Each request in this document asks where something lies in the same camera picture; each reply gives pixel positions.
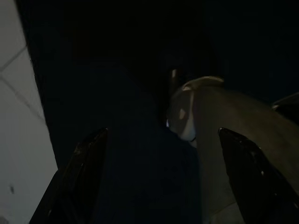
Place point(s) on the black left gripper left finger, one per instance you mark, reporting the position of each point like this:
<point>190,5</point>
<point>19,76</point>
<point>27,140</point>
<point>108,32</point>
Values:
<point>77,182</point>

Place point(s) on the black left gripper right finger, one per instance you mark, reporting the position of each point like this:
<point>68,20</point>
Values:
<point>257,186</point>

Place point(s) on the grey left robot leg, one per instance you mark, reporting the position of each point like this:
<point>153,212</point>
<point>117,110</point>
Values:
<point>210,112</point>

